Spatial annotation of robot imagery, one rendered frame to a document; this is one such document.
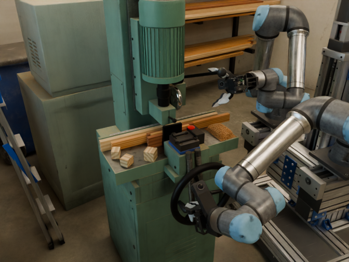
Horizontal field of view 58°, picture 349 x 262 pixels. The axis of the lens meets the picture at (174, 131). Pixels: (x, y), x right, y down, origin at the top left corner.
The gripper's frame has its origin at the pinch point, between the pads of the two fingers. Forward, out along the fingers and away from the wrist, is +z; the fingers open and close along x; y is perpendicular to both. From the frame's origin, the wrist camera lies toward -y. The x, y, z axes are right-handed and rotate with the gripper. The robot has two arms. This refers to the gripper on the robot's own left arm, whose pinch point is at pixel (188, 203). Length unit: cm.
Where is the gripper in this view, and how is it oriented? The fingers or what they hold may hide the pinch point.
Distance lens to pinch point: 116.1
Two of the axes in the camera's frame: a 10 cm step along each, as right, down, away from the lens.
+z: -4.1, 0.7, 9.1
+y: 2.4, 9.7, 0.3
